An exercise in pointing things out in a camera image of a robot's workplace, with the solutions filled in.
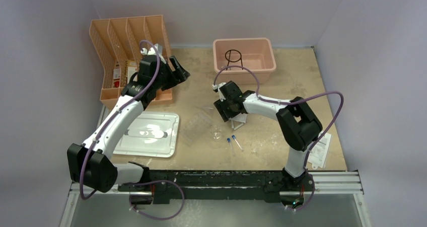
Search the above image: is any test tube blue cap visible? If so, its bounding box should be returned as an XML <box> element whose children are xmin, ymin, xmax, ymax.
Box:
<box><xmin>232</xmin><ymin>135</ymin><xmax>243</xmax><ymax>152</ymax></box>
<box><xmin>227</xmin><ymin>138</ymin><xmax>235</xmax><ymax>156</ymax></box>

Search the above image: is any clear plastic well plate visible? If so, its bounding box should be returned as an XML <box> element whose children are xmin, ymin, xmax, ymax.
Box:
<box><xmin>180</xmin><ymin>113</ymin><xmax>212</xmax><ymax>144</ymax></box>

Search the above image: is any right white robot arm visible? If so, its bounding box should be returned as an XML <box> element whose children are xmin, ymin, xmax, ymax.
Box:
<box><xmin>212</xmin><ymin>81</ymin><xmax>323</xmax><ymax>190</ymax></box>

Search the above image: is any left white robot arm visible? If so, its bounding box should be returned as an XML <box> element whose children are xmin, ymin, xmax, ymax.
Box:
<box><xmin>66</xmin><ymin>55</ymin><xmax>190</xmax><ymax>193</ymax></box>

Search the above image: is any small clear glass dish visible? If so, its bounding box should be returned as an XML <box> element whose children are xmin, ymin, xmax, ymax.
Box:
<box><xmin>211</xmin><ymin>128</ymin><xmax>223</xmax><ymax>140</ymax></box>

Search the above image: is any white red box in organizer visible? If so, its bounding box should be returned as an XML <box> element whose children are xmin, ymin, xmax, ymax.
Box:
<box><xmin>112</xmin><ymin>60</ymin><xmax>138</xmax><ymax>88</ymax></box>

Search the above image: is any pink plastic bin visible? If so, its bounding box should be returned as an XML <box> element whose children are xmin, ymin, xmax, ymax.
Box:
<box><xmin>212</xmin><ymin>38</ymin><xmax>276</xmax><ymax>85</ymax></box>

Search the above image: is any peach slotted file organizer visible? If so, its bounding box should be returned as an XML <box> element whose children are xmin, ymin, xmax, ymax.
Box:
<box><xmin>89</xmin><ymin>15</ymin><xmax>172</xmax><ymax>110</ymax></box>

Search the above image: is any white instruction sheet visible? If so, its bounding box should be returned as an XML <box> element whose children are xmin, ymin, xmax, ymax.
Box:
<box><xmin>308</xmin><ymin>133</ymin><xmax>332</xmax><ymax>170</ymax></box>

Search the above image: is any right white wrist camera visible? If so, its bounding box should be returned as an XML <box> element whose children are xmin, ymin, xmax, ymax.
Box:
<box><xmin>212</xmin><ymin>83</ymin><xmax>226</xmax><ymax>93</ymax></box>

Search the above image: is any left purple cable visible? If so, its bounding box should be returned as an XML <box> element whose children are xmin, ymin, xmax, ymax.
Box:
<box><xmin>79</xmin><ymin>40</ymin><xmax>186</xmax><ymax>221</ymax></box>

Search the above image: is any black wire tripod stand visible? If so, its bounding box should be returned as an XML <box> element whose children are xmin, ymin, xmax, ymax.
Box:
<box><xmin>222</xmin><ymin>49</ymin><xmax>243</xmax><ymax>70</ymax></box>

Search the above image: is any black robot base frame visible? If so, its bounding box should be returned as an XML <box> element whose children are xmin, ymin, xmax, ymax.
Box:
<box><xmin>118</xmin><ymin>170</ymin><xmax>315</xmax><ymax>207</ymax></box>

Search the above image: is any aluminium rail frame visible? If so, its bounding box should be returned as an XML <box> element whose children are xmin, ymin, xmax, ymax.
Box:
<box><xmin>60</xmin><ymin>105</ymin><xmax>364</xmax><ymax>227</ymax></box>

